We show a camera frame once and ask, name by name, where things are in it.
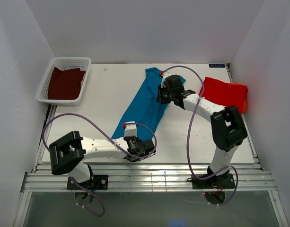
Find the blue t shirt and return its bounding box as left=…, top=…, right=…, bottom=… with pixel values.
left=111, top=67, right=186, bottom=144

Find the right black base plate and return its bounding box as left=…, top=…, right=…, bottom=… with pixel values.
left=187, top=174, right=235, bottom=190

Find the white plastic basket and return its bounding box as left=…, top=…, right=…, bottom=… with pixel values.
left=36, top=56, right=91, bottom=106

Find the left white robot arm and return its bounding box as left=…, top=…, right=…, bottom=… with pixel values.
left=49, top=122, right=156, bottom=189

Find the dark red t shirt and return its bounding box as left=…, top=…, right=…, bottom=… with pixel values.
left=48, top=67, right=86, bottom=100

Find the red folded t shirt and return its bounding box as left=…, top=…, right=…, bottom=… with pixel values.
left=202, top=77, right=238, bottom=108

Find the blue label sticker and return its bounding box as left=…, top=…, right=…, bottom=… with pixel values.
left=209, top=64, right=226, bottom=68

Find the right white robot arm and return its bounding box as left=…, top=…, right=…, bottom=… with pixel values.
left=157, top=71, right=247, bottom=188

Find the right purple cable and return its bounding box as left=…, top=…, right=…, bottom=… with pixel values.
left=162, top=65, right=239, bottom=206

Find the orange folded t shirt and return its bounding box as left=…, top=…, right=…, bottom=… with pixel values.
left=237, top=84, right=248, bottom=114

